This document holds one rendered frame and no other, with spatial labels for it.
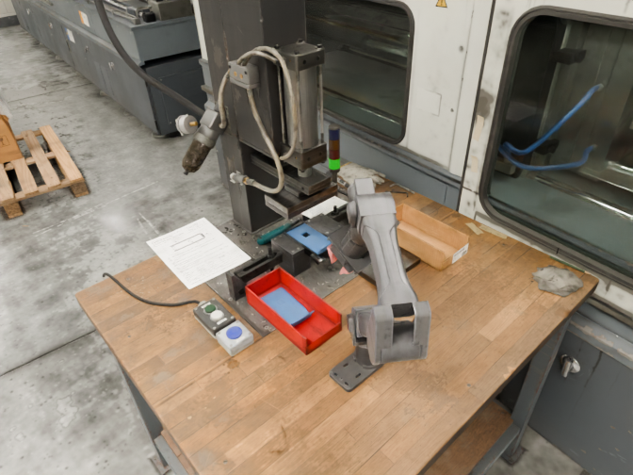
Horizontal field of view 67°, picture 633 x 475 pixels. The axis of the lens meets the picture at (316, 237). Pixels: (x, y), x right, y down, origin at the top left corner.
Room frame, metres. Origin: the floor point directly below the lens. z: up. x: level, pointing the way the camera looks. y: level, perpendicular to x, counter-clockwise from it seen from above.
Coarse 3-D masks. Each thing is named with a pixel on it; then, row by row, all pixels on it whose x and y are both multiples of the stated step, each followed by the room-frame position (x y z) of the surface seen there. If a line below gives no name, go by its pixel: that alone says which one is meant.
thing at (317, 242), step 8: (304, 224) 1.17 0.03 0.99; (288, 232) 1.14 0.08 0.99; (296, 232) 1.14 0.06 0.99; (304, 232) 1.13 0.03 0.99; (312, 232) 1.13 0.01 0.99; (304, 240) 1.09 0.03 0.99; (312, 240) 1.09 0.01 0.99; (320, 240) 1.09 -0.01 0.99; (328, 240) 1.09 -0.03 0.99; (312, 248) 1.06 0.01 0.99; (320, 248) 1.02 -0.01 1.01
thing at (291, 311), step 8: (280, 288) 0.98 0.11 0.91; (264, 296) 0.95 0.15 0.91; (272, 296) 0.95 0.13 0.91; (280, 296) 0.95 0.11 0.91; (288, 296) 0.95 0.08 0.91; (272, 304) 0.92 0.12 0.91; (288, 304) 0.92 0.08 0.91; (296, 304) 0.92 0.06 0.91; (280, 312) 0.89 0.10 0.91; (288, 312) 0.89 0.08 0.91; (296, 312) 0.89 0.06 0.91; (304, 312) 0.89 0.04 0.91; (312, 312) 0.86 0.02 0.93; (288, 320) 0.86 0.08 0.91; (296, 320) 0.83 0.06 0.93
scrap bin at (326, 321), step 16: (272, 272) 1.00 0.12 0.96; (256, 288) 0.96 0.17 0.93; (272, 288) 0.99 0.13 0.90; (288, 288) 0.98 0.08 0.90; (304, 288) 0.93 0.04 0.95; (256, 304) 0.90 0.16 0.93; (304, 304) 0.92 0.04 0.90; (320, 304) 0.88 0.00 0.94; (272, 320) 0.85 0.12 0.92; (304, 320) 0.86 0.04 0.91; (320, 320) 0.86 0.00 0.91; (336, 320) 0.83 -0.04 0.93; (288, 336) 0.80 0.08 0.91; (304, 336) 0.76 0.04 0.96; (320, 336) 0.78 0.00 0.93; (304, 352) 0.75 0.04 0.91
